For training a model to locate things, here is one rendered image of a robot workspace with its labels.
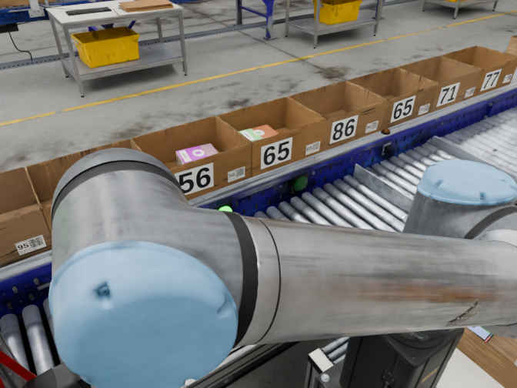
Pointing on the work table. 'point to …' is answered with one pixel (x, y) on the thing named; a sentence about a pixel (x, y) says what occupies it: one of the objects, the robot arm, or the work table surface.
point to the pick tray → (492, 356)
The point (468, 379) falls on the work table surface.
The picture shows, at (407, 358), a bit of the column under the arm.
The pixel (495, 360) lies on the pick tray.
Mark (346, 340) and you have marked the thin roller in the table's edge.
